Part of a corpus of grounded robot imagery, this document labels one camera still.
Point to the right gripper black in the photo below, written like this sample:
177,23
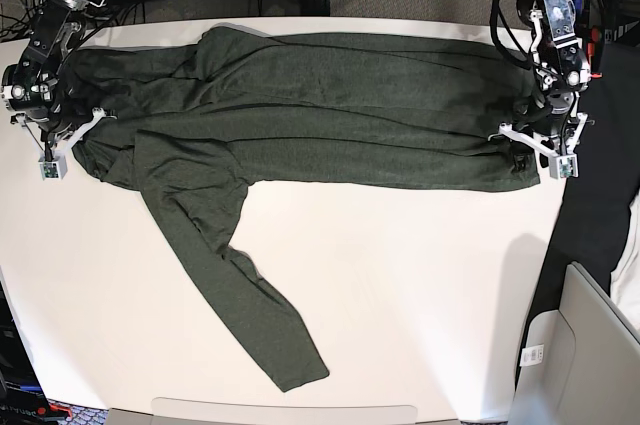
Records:
65,117

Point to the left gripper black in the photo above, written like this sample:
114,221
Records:
551,118

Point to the dark green long-sleeve shirt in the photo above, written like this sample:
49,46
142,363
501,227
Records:
192,128

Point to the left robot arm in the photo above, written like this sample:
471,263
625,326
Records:
555,57

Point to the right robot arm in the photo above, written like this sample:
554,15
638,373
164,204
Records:
31,87

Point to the black cloth pile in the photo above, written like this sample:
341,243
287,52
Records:
594,217

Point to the red clamp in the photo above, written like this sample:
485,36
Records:
593,41

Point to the grey plastic bin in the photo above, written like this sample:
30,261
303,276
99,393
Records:
581,361

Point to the black box with label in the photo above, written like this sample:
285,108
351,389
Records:
17,406

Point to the grey tray edge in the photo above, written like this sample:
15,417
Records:
175,411

